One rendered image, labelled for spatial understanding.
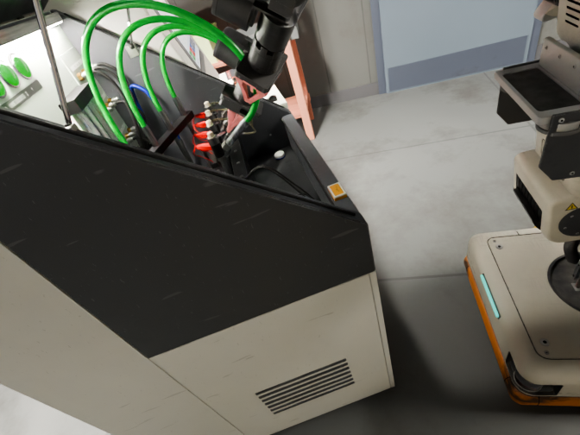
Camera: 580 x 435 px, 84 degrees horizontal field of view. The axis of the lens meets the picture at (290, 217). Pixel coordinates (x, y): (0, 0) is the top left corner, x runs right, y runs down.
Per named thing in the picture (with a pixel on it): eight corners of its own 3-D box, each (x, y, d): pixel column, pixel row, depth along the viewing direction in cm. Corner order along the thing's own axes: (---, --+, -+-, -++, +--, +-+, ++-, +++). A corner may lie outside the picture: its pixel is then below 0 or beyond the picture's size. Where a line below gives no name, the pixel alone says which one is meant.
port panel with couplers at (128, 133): (141, 155, 100) (71, 51, 80) (131, 160, 100) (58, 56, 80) (146, 139, 110) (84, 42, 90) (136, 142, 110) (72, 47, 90)
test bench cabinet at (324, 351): (396, 394, 127) (376, 272, 76) (259, 447, 127) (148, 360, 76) (335, 267, 181) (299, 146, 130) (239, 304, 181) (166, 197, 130)
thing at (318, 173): (368, 259, 80) (360, 212, 70) (352, 266, 80) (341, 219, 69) (302, 150, 127) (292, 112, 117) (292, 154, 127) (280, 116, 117)
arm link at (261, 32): (294, 28, 48) (303, 4, 51) (251, 4, 47) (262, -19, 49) (280, 61, 54) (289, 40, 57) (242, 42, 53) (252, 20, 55)
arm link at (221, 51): (285, 28, 67) (283, 39, 76) (236, -5, 65) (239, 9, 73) (257, 82, 70) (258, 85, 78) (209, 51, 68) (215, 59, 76)
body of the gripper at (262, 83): (232, 77, 58) (241, 44, 51) (256, 44, 62) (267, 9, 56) (264, 97, 59) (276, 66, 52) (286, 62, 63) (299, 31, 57)
